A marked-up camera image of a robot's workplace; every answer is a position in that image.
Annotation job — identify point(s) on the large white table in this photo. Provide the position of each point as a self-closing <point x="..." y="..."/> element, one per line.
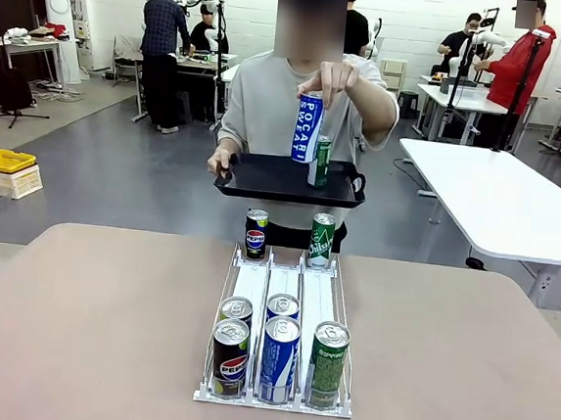
<point x="507" y="205"/>

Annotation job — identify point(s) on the yellow plastic crate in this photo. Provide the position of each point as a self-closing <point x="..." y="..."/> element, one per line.
<point x="2" y="160"/>

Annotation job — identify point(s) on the white drawer cabinet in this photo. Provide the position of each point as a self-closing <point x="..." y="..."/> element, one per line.
<point x="393" y="75"/>

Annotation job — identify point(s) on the black stool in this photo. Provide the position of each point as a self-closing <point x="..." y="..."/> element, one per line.
<point x="406" y="102"/>

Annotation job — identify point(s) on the black tripod with bag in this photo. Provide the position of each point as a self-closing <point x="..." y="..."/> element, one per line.
<point x="16" y="88"/>

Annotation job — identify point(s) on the white can dispenser rack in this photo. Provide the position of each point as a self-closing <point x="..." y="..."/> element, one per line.
<point x="322" y="292"/>

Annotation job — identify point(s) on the white plastic crate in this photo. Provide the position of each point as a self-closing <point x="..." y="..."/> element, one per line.
<point x="10" y="184"/>

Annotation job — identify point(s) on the person's right forearm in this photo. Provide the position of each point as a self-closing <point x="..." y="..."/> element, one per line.
<point x="228" y="139"/>

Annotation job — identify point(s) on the grey background desk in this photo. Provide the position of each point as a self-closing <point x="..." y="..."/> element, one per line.
<point x="200" y="65"/>

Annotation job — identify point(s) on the person's right hand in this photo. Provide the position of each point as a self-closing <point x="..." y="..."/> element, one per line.
<point x="218" y="160"/>

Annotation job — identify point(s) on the person's left hand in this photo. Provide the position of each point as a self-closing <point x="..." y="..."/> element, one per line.
<point x="336" y="79"/>

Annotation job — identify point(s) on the person in black t-shirt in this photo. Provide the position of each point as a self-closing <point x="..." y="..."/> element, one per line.
<point x="357" y="30"/>

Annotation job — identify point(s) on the black camera stand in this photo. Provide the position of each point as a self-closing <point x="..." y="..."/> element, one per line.
<point x="462" y="64"/>

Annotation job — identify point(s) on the green Chilsung cider can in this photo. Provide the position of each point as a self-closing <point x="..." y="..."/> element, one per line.
<point x="321" y="167"/>
<point x="320" y="245"/>
<point x="327" y="371"/>

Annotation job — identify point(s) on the white background work table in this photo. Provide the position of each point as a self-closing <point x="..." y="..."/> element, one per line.
<point x="462" y="100"/>

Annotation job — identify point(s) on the seated person in black cap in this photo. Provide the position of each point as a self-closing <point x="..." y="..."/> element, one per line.
<point x="207" y="34"/>

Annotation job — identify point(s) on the person in red hoodie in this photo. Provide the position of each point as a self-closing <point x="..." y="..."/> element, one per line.
<point x="516" y="68"/>

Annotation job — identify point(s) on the person's left forearm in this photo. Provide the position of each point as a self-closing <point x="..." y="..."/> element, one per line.
<point x="380" y="113"/>

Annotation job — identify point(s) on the person in grey sweatshirt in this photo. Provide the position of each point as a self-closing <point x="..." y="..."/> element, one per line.
<point x="270" y="101"/>

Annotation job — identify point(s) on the black serving tray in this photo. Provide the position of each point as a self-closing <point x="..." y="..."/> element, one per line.
<point x="273" y="180"/>

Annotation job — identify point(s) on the clear plastic bin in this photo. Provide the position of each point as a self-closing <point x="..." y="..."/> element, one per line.
<point x="461" y="83"/>

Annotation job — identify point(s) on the blue Pocari Sweat can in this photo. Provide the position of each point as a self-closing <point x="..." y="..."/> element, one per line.
<point x="283" y="306"/>
<point x="279" y="362"/>
<point x="308" y="129"/>

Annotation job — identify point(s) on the man in plaid shirt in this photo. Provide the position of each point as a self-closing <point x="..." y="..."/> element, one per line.
<point x="163" y="32"/>

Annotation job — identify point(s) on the black Pepsi can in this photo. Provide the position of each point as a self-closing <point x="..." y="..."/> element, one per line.
<point x="236" y="307"/>
<point x="255" y="239"/>
<point x="229" y="363"/>

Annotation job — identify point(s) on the cluttered white table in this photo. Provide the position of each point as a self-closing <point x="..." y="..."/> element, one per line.
<point x="25" y="42"/>

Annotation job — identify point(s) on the black slanted stand pole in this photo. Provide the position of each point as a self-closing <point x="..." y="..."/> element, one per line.
<point x="519" y="93"/>

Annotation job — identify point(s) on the white standing air conditioner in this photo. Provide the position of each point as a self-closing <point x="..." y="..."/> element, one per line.
<point x="57" y="8"/>

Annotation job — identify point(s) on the black tripod pole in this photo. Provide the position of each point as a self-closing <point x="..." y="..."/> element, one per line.
<point x="220" y="33"/>

